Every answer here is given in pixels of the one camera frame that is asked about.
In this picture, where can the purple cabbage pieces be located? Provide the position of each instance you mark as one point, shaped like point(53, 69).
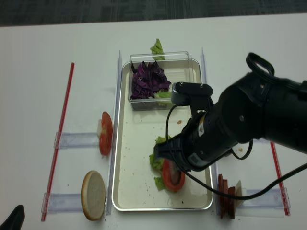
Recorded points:
point(148, 79)

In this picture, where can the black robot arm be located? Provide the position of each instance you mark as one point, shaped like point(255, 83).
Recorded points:
point(259, 105)

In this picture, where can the left red strip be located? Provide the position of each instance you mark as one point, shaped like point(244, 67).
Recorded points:
point(55, 154)

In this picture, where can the lettuce on sandwich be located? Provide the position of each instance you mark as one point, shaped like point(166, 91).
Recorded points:
point(162, 166)

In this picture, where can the right red strip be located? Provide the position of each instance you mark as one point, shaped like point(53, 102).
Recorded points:
point(279, 177)

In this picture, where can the clear pusher track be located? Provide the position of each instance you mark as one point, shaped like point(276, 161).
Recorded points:
point(274, 203)
point(64, 140)
point(61, 203)

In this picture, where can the clear pusher track lower right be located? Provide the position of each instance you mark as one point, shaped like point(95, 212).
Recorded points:
point(274, 203)

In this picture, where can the clear pusher track upper left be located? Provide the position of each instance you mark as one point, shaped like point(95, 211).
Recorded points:
point(64, 140)

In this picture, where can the clear rail left of tray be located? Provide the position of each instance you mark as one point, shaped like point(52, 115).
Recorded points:
point(108, 207)

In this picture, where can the lettuce inside container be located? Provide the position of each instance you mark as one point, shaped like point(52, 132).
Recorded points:
point(163, 95)

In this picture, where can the metal baking tray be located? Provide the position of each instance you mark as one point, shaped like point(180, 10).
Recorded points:
point(133, 185)

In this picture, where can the clear plastic container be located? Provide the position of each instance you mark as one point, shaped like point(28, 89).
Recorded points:
point(177, 67)

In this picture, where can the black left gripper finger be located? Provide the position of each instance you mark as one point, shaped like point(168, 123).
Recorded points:
point(169, 149)

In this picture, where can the black object bottom left corner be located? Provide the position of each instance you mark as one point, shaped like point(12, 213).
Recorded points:
point(14, 220)

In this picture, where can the round sausage meat slice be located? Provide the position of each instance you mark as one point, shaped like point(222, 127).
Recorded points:
point(174, 173)

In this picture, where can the tomato slice on sandwich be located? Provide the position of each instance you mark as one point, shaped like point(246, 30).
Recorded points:
point(175, 188)

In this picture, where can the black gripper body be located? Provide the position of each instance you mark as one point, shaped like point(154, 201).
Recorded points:
point(208, 135)

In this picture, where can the red strip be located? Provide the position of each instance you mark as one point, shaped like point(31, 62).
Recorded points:
point(55, 154)
point(279, 177)

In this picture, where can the standing tomato slices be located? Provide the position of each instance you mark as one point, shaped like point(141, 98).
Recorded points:
point(105, 134)

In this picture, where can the standing bun bottom half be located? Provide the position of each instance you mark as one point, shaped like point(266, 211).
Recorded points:
point(93, 195)

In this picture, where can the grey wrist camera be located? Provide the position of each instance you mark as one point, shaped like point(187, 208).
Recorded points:
point(185, 93)

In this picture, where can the clear pusher track lower left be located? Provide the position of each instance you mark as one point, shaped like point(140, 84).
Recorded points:
point(61, 203)

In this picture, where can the loose lettuce leaf behind container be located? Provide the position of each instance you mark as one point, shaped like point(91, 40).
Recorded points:
point(157, 51)

